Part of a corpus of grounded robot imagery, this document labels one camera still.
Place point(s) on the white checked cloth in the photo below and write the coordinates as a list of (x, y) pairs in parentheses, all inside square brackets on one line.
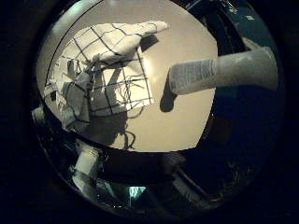
[(109, 67)]

